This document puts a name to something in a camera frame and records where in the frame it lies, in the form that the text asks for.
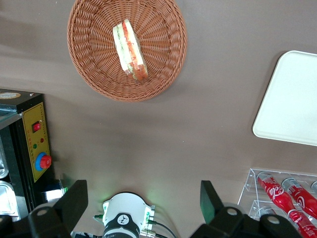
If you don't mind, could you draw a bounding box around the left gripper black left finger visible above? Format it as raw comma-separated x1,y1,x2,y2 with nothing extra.
28,179,89,238

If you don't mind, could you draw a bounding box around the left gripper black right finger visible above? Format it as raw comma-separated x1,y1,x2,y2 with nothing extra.
189,180,261,238

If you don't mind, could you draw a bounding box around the triangle sandwich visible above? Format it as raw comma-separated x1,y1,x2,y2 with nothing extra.
112,19,149,81

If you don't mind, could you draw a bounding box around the cream plastic serving tray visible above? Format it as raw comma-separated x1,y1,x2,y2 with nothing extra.
252,50,317,147

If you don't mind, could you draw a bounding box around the round brown wicker basket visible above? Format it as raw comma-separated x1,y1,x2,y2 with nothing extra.
66,0,188,102

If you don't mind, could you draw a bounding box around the clear acrylic bottle rack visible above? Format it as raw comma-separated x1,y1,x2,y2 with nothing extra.
237,168,317,238

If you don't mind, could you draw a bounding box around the red cola aluminium bottle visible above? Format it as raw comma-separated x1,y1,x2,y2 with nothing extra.
256,172,314,238
281,178,317,221

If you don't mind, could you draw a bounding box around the steel food pan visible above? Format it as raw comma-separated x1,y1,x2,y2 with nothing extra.
0,180,22,222
0,135,9,179

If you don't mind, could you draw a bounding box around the black food warmer cabinet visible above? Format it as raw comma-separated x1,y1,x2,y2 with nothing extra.
0,88,57,223

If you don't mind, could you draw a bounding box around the black arm base cable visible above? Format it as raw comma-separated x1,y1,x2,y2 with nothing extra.
147,219,178,238

